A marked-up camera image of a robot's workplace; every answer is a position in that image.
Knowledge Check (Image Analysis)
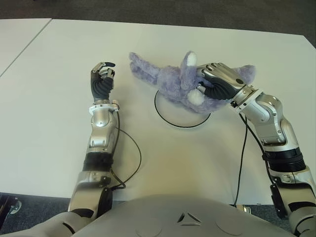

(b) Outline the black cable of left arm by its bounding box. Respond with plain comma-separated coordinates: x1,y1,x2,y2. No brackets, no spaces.
108,113,142,191

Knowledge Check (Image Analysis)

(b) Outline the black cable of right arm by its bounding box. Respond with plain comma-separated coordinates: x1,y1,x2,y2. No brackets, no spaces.
233,112,275,208

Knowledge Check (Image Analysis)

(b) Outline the grey robot torso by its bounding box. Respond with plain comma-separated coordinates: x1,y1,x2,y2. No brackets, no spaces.
79,194,294,237

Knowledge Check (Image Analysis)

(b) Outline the purple plush bunny doll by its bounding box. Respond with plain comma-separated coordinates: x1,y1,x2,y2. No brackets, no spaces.
128,50,257,114

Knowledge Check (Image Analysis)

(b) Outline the left robot hand black silver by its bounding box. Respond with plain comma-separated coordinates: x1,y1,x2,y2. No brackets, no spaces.
90,61,116,101

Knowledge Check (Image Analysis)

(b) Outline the metal table caster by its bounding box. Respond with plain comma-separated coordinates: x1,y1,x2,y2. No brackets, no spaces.
7,199,23,218

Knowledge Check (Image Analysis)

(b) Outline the white plate with black rim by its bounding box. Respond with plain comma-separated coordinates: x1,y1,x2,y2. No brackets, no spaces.
154,90,213,129

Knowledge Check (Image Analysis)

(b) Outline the right robot hand black silver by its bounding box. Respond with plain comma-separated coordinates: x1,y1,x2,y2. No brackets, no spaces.
196,63,247,101

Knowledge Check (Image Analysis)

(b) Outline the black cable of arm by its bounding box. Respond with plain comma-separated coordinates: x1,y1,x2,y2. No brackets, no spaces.
233,112,275,208
108,113,142,191

